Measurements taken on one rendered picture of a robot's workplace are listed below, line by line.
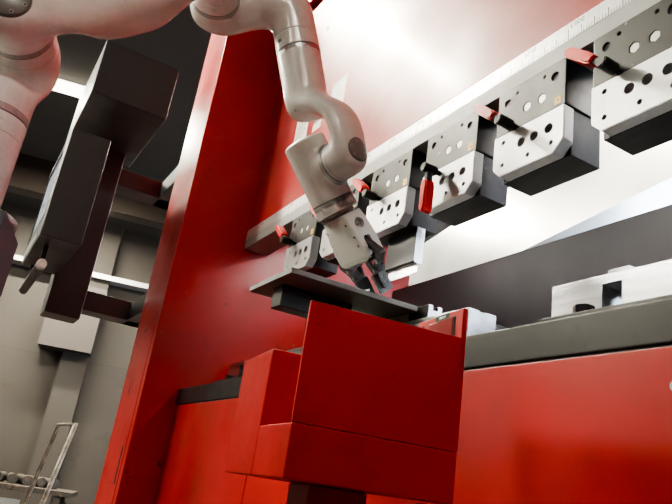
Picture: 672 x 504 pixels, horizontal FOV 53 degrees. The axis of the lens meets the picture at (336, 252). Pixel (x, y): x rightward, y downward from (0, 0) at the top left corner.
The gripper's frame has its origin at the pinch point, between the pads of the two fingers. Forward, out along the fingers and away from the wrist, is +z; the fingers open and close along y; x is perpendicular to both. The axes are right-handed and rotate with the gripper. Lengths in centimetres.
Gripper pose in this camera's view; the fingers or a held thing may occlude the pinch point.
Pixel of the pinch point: (374, 285)
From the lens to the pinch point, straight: 132.0
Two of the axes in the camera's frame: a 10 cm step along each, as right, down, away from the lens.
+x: -7.5, 3.8, -5.5
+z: 4.4, 9.0, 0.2
